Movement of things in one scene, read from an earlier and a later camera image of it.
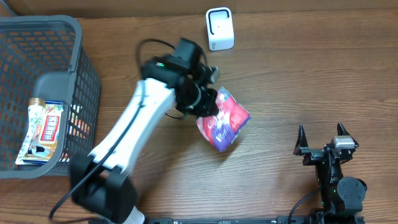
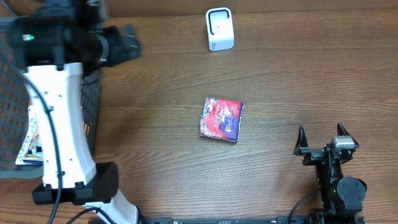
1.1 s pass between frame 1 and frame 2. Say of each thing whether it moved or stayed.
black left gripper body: moved
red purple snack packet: moved
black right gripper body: stayed
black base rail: stayed
